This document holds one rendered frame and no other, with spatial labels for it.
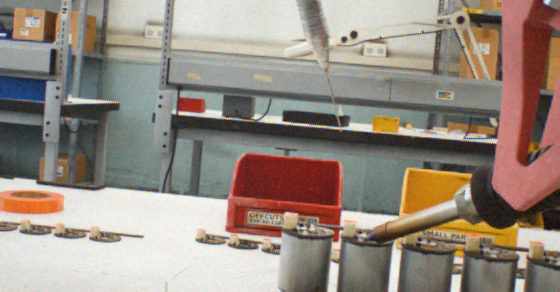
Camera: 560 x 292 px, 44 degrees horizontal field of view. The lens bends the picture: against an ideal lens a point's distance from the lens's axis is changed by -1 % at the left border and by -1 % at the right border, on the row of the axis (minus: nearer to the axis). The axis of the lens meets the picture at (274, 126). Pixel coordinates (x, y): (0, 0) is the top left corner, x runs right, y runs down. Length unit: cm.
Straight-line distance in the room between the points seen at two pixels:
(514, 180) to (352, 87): 234
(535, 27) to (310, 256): 15
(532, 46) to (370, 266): 13
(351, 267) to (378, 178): 442
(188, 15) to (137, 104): 71
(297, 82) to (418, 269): 228
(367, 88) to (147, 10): 261
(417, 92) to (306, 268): 229
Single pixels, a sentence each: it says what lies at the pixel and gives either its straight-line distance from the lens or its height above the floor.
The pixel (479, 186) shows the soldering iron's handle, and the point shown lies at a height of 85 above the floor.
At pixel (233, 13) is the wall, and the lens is 479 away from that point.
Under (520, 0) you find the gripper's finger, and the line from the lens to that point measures 23.
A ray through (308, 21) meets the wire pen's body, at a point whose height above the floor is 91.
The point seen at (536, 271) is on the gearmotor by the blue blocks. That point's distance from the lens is 33.
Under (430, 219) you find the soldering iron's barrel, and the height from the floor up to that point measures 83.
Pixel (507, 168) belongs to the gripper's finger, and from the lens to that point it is 25.
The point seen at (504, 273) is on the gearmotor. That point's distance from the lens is 32.
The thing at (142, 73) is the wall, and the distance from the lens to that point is 489.
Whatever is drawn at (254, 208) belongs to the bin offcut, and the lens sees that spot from 61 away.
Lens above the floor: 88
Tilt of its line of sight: 3 degrees down
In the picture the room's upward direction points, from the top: 5 degrees clockwise
